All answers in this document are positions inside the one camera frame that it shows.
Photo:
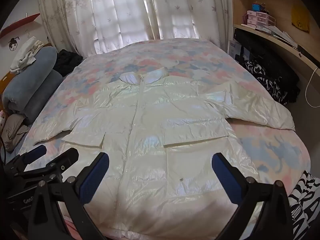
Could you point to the long black bag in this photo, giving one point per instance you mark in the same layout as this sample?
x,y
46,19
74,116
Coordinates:
x,y
270,60

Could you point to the cartoon face wall sticker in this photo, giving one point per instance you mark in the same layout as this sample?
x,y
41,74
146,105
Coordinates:
x,y
13,44

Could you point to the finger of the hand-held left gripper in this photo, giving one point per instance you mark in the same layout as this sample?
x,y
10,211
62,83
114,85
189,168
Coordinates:
x,y
35,153
65,157

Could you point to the yellow cloth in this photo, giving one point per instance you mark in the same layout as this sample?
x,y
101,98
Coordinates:
x,y
300,17

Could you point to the pastel floral bedspread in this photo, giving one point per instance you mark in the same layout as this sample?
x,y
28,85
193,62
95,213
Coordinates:
x,y
180,55

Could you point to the white shiny puffer jacket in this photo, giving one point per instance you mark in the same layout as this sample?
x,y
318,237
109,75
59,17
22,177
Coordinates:
x,y
150,120

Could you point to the red wall shelf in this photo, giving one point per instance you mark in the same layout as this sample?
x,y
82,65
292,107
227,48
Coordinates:
x,y
17,26

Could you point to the white cardboard box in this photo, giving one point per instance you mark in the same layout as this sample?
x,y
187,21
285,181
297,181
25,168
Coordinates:
x,y
235,51

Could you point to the black white patterned garment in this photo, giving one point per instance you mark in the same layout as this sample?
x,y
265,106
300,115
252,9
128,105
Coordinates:
x,y
267,82

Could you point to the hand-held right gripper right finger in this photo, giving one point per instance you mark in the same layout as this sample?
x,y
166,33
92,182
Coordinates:
x,y
227,180

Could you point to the black fuzzy garment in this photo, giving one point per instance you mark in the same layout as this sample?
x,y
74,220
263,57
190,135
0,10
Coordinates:
x,y
67,61

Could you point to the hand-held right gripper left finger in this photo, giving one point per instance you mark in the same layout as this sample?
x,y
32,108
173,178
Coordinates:
x,y
93,178

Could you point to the white folded clothes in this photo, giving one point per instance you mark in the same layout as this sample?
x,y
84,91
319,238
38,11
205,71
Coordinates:
x,y
23,56

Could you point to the pink mini drawer organizer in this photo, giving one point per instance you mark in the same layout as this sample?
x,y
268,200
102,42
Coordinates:
x,y
258,18

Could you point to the white leaf-print curtain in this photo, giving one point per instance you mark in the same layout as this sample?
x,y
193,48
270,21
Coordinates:
x,y
100,15
185,7

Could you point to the stack of papers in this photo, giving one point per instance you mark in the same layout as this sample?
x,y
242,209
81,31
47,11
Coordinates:
x,y
278,33

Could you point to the blue small box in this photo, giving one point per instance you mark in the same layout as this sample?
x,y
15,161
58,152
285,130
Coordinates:
x,y
255,7

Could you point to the grey folded blanket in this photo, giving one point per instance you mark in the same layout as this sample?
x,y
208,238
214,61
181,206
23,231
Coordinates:
x,y
32,85

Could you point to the black white zebra cloth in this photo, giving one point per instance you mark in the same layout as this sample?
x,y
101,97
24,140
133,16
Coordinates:
x,y
303,205

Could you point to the beige crumpled cloth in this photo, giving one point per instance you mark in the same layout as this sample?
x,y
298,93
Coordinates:
x,y
13,130

